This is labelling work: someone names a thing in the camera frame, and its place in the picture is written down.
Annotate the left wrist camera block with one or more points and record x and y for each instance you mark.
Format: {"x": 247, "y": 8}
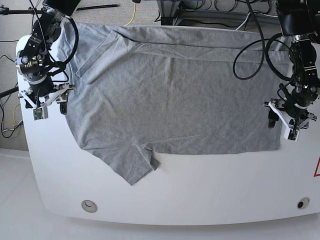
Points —
{"x": 291, "y": 134}

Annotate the red warning triangle sticker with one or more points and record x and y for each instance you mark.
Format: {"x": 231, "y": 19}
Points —
{"x": 317, "y": 169}

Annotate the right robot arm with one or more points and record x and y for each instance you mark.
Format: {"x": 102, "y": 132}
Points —
{"x": 36, "y": 64}

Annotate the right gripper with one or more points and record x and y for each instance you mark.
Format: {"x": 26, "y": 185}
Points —
{"x": 43, "y": 95}

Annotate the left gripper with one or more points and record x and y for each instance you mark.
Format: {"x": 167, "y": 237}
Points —
{"x": 294, "y": 116}

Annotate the table grommet hole right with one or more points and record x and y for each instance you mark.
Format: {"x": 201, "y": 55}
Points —
{"x": 303, "y": 203}

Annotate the black tripod stand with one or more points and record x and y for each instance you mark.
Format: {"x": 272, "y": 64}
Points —
{"x": 15, "y": 11}

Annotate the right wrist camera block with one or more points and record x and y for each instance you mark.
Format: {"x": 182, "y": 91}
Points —
{"x": 40, "y": 113}

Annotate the black metal frame base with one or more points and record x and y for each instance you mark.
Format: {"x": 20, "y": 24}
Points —
{"x": 170, "y": 14}

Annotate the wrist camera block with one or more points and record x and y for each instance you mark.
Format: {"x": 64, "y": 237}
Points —
{"x": 40, "y": 113}
{"x": 291, "y": 134}

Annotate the grey T-shirt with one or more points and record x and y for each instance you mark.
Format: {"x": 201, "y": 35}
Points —
{"x": 140, "y": 90}

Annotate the table grommet hole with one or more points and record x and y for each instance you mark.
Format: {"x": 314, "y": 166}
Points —
{"x": 89, "y": 206}
{"x": 303, "y": 203}

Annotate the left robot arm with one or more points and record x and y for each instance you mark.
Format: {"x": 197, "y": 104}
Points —
{"x": 300, "y": 20}

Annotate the table grommet hole left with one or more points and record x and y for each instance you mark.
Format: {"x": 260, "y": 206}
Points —
{"x": 89, "y": 206}

